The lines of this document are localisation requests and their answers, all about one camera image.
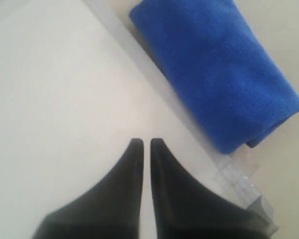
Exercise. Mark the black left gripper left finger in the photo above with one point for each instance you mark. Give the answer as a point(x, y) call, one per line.
point(109, 210)

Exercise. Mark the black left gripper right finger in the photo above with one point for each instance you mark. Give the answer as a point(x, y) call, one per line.
point(186, 209)

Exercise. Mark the blue cloth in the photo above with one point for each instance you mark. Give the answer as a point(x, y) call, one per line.
point(217, 67)

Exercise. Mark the clear tape front right corner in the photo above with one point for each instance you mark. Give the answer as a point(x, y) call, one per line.
point(236, 186)

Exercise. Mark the white board with aluminium frame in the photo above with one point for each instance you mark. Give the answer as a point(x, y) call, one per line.
point(75, 88)

